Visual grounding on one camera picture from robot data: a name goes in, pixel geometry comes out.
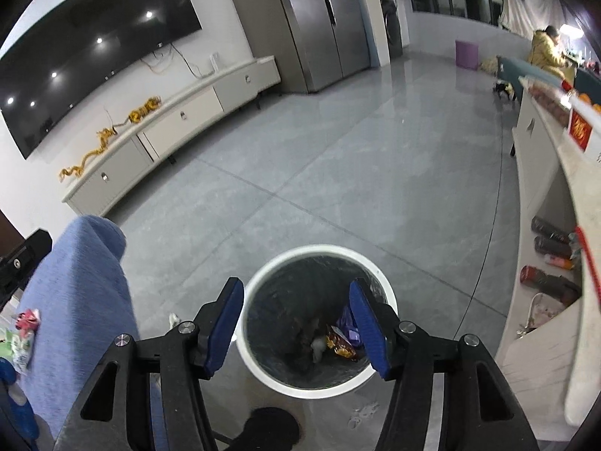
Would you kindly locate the dark round object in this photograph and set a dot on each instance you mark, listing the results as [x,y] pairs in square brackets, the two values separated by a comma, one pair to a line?
[272,427]

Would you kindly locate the black bin liner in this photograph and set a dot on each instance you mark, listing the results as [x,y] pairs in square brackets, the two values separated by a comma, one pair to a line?
[291,300]

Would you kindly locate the golden dragon figurine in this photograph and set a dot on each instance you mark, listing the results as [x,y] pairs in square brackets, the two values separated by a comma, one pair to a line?
[75,167]
[105,134]

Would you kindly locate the grey refrigerator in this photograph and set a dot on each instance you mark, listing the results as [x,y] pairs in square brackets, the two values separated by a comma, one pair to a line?
[319,19]

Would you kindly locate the red box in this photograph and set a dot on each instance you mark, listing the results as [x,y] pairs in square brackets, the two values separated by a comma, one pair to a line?
[580,131]

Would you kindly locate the small white paper scrap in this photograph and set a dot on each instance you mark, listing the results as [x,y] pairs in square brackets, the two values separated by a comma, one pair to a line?
[174,319]

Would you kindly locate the teal sofa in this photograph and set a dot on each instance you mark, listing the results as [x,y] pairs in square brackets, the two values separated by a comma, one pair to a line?
[521,68]

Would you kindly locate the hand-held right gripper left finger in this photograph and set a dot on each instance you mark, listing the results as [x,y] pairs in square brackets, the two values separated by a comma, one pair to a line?
[224,326]

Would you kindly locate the white round trash bin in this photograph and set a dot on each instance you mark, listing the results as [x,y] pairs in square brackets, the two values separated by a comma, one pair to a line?
[305,250]

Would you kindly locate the dark bottle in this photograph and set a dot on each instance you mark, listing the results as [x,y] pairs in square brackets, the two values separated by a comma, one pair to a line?
[549,227]
[554,246]

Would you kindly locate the white bag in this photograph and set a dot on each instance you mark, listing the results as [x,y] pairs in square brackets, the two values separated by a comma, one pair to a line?
[543,310]

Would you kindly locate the purple stool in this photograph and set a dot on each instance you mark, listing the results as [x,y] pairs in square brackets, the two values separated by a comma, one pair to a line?
[466,54]

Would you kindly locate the black wall television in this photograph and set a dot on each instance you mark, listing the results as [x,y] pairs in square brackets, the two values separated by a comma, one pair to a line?
[94,33]

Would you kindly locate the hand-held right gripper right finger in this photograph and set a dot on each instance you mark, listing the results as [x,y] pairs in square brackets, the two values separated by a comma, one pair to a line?
[372,331]

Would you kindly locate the orange pink bottle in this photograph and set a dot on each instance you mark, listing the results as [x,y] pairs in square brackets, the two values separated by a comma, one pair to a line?
[558,261]

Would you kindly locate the orange fruit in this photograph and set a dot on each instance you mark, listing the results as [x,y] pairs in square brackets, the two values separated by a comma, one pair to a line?
[585,99]

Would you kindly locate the orange snack wrapper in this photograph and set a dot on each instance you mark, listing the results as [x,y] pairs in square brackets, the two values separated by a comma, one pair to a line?
[340,345]

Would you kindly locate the person's left hand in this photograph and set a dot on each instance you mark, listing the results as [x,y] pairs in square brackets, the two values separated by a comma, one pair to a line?
[19,413]

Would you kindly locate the white router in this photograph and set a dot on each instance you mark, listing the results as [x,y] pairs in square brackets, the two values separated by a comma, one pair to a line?
[215,61]

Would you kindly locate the white curtain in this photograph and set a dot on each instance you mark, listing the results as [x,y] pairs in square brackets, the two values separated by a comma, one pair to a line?
[519,9]

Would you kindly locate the crumpled white tissue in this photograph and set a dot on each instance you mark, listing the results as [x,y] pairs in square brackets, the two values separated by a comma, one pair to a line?
[318,346]

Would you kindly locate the white television cabinet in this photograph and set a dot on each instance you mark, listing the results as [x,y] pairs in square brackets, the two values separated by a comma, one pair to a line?
[178,122]

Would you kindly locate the red snack wrapper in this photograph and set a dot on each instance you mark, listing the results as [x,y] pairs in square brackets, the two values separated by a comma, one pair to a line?
[28,320]

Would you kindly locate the purple wrapper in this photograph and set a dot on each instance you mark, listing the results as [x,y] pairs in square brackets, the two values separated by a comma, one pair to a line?
[350,330]

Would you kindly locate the green and white packet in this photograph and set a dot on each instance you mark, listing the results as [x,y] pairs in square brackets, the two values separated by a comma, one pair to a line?
[21,350]

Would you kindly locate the blue fluffy blanket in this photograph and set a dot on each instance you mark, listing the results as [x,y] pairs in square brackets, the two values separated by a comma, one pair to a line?
[80,300]

